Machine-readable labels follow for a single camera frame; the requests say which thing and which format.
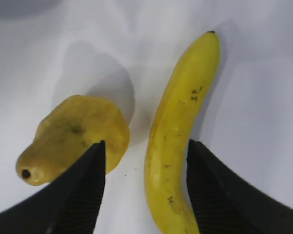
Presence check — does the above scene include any yellow banana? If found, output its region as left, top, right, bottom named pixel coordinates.
left=144, top=31, right=221, bottom=234

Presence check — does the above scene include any yellow pear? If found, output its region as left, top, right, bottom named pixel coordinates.
left=16, top=95, right=130, bottom=186

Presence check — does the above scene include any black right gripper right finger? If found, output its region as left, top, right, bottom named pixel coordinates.
left=186, top=139, right=293, bottom=234

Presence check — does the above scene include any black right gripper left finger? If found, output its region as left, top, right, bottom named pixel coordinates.
left=0, top=141, right=106, bottom=234

